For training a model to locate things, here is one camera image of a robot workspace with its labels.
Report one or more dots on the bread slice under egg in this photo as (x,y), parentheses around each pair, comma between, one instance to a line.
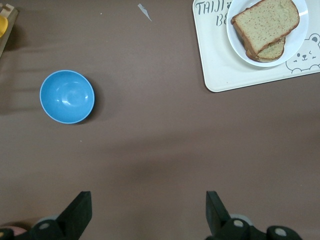
(272,51)

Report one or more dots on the blue bowl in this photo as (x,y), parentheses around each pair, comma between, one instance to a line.
(67,97)

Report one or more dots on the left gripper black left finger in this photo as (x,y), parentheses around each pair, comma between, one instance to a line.
(72,220)

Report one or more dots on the whole bread slice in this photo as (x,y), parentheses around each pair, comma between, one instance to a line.
(265,25)

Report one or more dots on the pink bowl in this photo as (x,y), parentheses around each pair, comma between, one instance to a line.
(17,230)

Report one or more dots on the wooden mug rack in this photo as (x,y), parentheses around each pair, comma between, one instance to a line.
(11,27)

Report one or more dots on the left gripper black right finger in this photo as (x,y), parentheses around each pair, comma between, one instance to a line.
(220,222)

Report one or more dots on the white round plate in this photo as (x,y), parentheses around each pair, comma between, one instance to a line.
(295,37)

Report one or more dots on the cream bear print tray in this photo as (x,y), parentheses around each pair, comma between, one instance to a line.
(220,62)

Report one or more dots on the grey tape scrap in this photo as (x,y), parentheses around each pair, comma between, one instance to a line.
(145,11)

